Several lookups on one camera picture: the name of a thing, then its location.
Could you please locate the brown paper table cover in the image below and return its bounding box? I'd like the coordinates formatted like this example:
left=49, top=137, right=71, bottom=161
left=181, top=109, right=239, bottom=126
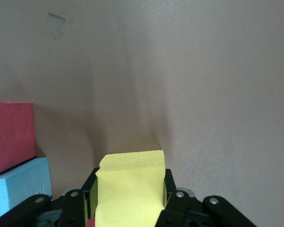
left=0, top=0, right=284, bottom=227

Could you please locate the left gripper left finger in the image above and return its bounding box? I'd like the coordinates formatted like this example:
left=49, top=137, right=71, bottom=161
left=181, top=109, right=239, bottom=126
left=0, top=167, right=101, bottom=227

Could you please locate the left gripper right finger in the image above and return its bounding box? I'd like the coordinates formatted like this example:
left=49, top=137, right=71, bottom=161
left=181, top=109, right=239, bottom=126
left=156, top=169, right=254, bottom=227

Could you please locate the yellow foam block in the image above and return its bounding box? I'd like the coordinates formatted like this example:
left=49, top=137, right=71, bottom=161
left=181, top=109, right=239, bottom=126
left=94, top=149, right=167, bottom=227

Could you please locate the blue foam block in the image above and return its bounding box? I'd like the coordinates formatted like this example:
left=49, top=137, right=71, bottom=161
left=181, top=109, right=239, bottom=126
left=0, top=157, right=52, bottom=224

